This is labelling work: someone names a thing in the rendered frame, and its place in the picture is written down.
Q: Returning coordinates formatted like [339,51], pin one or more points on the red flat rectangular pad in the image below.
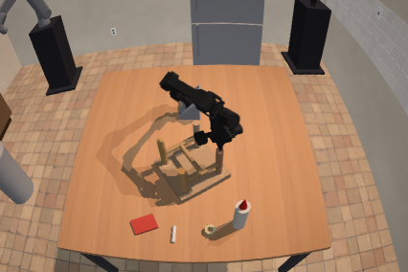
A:
[144,224]

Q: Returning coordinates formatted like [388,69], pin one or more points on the white cylinder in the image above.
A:
[173,234]

